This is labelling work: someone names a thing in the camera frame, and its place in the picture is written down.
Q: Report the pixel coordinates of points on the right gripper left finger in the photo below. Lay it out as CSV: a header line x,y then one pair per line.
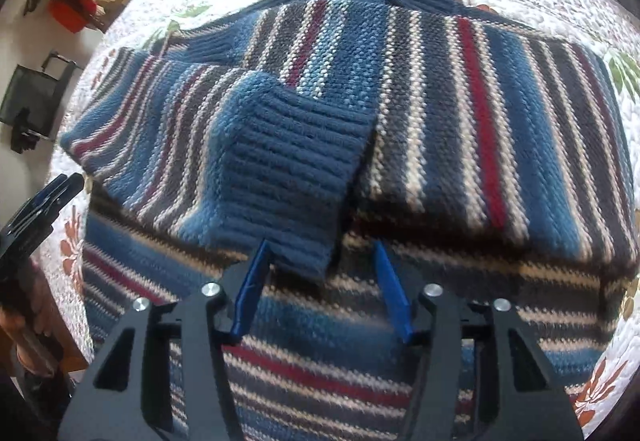
x,y
125,392

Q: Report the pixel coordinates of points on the striped knit sweater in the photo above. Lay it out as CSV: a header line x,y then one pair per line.
x,y
487,155

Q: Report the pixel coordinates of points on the red object on shelf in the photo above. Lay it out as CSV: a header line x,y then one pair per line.
x,y
73,15

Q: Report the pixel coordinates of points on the person's left hand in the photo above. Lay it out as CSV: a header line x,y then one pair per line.
x,y
45,320

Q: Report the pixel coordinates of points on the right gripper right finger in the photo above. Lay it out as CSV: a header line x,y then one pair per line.
x,y
517,395

